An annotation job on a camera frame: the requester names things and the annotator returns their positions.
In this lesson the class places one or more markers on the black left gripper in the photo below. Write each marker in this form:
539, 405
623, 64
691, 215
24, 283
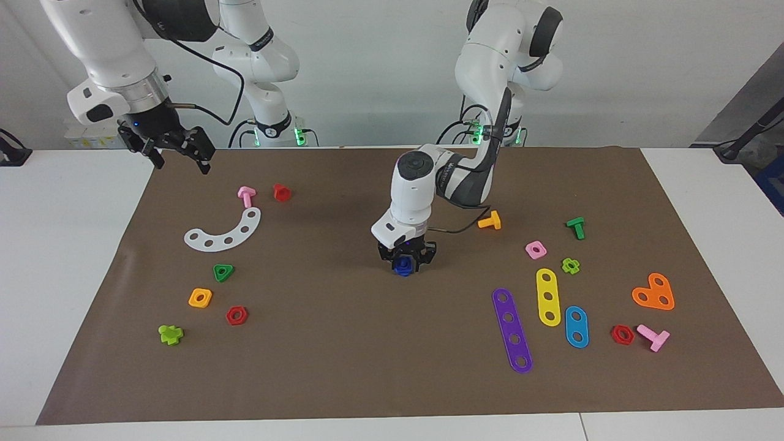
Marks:
404, 250

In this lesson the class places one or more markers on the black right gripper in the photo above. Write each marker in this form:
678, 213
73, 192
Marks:
153, 125

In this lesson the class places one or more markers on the blue square plastic nut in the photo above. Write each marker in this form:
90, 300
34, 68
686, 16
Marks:
402, 264

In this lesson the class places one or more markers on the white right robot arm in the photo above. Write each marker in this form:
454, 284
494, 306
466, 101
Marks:
104, 43

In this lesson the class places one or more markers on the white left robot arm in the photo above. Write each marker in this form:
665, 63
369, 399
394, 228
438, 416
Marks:
490, 55

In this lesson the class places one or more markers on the pink plastic screw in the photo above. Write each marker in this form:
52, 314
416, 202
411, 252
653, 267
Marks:
658, 339
247, 196

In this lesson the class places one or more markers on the white box with yellow labels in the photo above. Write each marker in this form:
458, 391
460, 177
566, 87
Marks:
92, 138

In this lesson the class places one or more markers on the brown table mat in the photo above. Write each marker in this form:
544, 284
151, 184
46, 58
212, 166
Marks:
367, 343

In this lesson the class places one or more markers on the orange plastic screw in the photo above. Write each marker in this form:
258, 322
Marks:
493, 222

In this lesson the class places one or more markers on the white curved perforated plate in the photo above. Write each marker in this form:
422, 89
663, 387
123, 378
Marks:
218, 244

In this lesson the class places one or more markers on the red plastic screw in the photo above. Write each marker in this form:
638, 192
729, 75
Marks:
282, 193

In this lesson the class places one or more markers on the green triangle plastic nut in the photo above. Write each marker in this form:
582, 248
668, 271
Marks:
229, 269

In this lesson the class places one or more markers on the purple four-hole strip plate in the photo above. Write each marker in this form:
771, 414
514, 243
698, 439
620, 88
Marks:
512, 328

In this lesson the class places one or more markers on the pink square plastic nut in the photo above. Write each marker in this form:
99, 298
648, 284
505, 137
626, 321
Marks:
542, 252

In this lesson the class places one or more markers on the yellow three-hole strip plate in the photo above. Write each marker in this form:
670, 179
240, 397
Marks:
547, 288

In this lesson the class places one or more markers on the orange square plastic nut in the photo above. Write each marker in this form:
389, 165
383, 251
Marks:
192, 301

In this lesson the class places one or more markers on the black table clamp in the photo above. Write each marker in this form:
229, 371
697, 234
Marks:
12, 156

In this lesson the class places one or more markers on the lime cross plastic nut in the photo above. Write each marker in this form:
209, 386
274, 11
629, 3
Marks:
576, 264

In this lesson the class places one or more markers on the red hexagon plastic nut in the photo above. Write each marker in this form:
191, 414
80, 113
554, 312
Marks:
630, 335
244, 316

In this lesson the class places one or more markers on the green plastic screw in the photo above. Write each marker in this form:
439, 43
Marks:
577, 228

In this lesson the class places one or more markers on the blue two-hole strip plate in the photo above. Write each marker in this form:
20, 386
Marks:
576, 326

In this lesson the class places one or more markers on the lime cross-head plastic screw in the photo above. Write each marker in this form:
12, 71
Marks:
170, 335

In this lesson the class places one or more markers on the orange three-hole corner plate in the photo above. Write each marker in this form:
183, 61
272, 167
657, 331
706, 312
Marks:
653, 293

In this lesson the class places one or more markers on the black stand leg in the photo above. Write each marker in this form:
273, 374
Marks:
744, 138

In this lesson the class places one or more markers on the blue crate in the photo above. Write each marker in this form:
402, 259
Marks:
773, 184

